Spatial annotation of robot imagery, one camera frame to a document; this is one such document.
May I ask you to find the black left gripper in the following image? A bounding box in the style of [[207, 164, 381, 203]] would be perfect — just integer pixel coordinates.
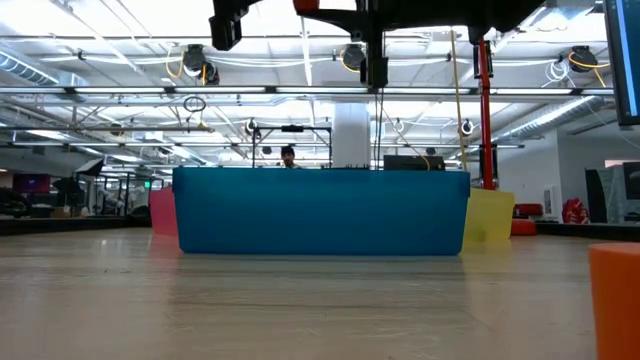
[[209, 0, 266, 51]]

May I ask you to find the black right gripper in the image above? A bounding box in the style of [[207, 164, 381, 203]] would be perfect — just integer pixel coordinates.
[[294, 0, 489, 89]]

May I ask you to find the orange tape roll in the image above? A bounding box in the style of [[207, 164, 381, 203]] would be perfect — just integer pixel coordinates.
[[588, 242, 640, 360]]

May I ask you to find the white building column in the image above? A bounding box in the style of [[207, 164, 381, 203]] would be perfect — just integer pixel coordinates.
[[332, 102, 372, 169]]

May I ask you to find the person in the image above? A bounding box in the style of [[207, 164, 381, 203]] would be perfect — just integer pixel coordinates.
[[278, 144, 304, 170]]

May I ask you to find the black background monitor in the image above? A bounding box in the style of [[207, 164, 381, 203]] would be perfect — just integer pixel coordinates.
[[382, 154, 446, 171]]

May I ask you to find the blue plastic tray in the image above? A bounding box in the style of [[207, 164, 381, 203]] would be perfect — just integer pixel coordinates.
[[172, 166, 471, 257]]

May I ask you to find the red plastic tray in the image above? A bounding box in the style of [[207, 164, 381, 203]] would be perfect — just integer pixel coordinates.
[[148, 187, 180, 239]]

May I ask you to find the yellow plastic tray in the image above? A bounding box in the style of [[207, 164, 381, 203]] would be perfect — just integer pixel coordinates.
[[462, 188, 516, 246]]

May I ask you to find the red background seat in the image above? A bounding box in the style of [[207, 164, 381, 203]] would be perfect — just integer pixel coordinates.
[[514, 202, 544, 219]]

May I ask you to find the computer monitor blue screen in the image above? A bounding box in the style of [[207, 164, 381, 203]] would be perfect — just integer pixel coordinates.
[[603, 0, 640, 126]]

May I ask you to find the red bag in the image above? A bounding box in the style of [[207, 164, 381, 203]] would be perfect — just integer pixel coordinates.
[[561, 197, 591, 224]]

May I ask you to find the dark background display panel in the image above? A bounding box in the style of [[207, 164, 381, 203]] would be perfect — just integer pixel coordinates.
[[584, 160, 640, 225]]

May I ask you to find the black hanging cable reel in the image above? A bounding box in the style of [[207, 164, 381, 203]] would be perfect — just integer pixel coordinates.
[[341, 43, 369, 74], [568, 44, 611, 89], [181, 43, 221, 86]]

